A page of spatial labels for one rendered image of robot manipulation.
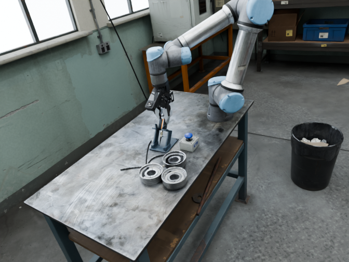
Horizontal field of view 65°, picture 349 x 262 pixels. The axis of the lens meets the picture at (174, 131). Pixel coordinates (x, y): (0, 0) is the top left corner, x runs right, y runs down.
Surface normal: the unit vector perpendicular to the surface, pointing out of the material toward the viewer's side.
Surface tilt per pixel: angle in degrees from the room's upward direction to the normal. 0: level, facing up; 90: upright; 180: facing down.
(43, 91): 90
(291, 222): 0
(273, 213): 0
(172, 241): 0
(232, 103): 97
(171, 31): 90
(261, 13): 83
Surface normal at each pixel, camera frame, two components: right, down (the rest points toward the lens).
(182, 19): -0.51, 0.51
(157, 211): -0.12, -0.85
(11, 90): 0.85, 0.18
